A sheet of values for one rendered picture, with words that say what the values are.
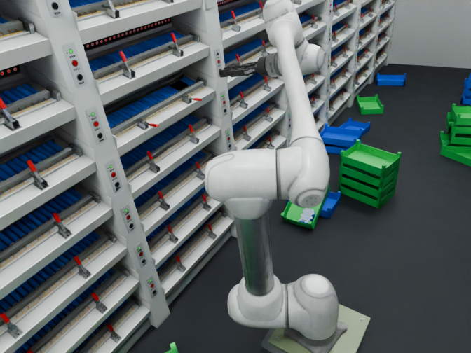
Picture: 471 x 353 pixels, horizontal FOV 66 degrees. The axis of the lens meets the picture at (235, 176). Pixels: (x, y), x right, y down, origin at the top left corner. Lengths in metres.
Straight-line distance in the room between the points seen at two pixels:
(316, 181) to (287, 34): 0.52
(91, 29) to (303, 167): 0.77
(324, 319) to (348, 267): 0.74
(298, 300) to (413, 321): 0.72
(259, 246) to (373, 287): 1.01
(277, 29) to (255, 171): 0.53
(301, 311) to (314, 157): 0.61
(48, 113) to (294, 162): 0.73
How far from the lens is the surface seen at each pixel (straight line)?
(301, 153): 0.93
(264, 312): 1.32
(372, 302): 1.93
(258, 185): 0.89
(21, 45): 1.15
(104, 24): 1.29
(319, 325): 1.38
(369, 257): 2.13
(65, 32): 1.21
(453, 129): 3.09
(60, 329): 1.59
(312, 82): 2.86
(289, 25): 1.24
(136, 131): 1.42
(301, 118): 1.07
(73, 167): 1.29
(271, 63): 1.40
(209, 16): 1.67
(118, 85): 1.33
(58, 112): 1.21
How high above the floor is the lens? 1.50
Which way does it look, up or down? 33 degrees down
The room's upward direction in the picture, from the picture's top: 7 degrees counter-clockwise
